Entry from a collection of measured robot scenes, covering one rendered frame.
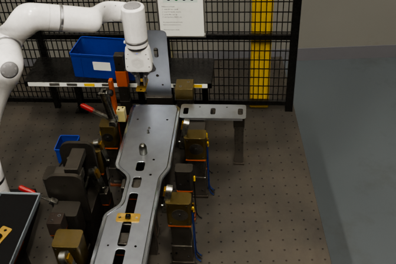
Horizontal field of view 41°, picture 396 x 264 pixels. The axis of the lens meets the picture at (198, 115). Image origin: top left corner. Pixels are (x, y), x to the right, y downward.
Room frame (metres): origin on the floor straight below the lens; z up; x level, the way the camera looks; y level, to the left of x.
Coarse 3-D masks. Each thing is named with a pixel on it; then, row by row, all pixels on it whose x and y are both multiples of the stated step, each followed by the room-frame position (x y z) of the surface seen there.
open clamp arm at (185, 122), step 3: (186, 120) 1.64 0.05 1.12; (189, 120) 1.64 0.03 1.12; (183, 123) 1.63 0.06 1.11; (186, 123) 1.62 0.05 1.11; (183, 126) 1.62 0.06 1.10; (186, 126) 1.62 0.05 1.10; (183, 129) 1.62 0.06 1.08; (186, 129) 1.62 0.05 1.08; (183, 132) 1.62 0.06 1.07; (186, 132) 1.62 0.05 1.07; (183, 135) 1.62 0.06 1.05; (186, 135) 1.62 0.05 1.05; (180, 138) 1.62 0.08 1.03; (183, 138) 1.62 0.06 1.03; (180, 141) 1.62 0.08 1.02; (183, 141) 1.62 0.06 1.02; (180, 144) 1.62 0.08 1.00; (183, 144) 1.62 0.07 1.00; (180, 147) 1.62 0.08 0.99; (183, 147) 1.62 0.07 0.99
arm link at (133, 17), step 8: (120, 8) 1.70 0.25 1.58; (128, 8) 1.68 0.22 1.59; (136, 8) 1.68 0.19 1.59; (128, 16) 1.67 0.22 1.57; (136, 16) 1.67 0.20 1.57; (144, 16) 1.70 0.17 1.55; (128, 24) 1.67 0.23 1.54; (136, 24) 1.67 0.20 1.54; (144, 24) 1.69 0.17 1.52; (128, 32) 1.67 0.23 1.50; (136, 32) 1.67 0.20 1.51; (144, 32) 1.68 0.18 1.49; (128, 40) 1.67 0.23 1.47; (136, 40) 1.66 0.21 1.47; (144, 40) 1.68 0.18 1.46
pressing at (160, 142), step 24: (144, 120) 1.80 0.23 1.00; (168, 120) 1.79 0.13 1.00; (120, 144) 1.64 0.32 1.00; (168, 144) 1.63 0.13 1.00; (120, 168) 1.50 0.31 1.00; (144, 168) 1.50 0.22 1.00; (168, 168) 1.50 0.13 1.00; (144, 192) 1.37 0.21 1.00; (144, 216) 1.25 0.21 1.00; (96, 240) 1.15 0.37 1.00; (144, 240) 1.15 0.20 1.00
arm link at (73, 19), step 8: (64, 8) 1.63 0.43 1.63; (72, 8) 1.64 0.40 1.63; (80, 8) 1.65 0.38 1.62; (88, 8) 1.66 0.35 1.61; (96, 8) 1.68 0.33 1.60; (104, 8) 1.72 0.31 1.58; (112, 8) 1.76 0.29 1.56; (64, 16) 1.60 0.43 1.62; (72, 16) 1.61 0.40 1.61; (80, 16) 1.62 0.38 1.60; (88, 16) 1.63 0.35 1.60; (96, 16) 1.64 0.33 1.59; (104, 16) 1.72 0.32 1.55; (112, 16) 1.75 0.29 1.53; (120, 16) 1.75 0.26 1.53; (64, 24) 1.59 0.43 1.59; (72, 24) 1.60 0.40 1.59; (80, 24) 1.61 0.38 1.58; (88, 24) 1.62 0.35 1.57; (96, 24) 1.63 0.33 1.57; (80, 32) 1.63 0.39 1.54; (88, 32) 1.63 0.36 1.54
